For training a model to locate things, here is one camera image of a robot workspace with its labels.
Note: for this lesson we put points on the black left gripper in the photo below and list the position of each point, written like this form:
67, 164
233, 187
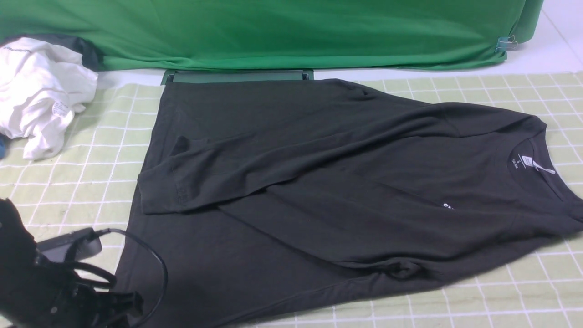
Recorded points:
38, 293

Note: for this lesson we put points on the dark gray long-sleeve shirt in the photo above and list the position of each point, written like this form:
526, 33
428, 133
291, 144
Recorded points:
267, 198

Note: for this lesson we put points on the crumpled white shirt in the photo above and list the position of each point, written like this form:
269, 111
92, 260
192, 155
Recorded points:
42, 87

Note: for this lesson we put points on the dark cloth behind white shirt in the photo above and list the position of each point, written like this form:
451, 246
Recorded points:
91, 56

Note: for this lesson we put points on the green checkered table mat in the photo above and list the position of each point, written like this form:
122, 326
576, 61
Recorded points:
91, 183

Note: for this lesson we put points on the green backdrop cloth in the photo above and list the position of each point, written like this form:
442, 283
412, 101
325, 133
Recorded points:
437, 35

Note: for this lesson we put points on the blue binder clip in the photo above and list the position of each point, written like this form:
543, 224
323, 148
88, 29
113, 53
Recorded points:
505, 44

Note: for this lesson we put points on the gray wrist camera box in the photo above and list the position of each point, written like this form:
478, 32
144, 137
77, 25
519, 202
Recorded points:
71, 247

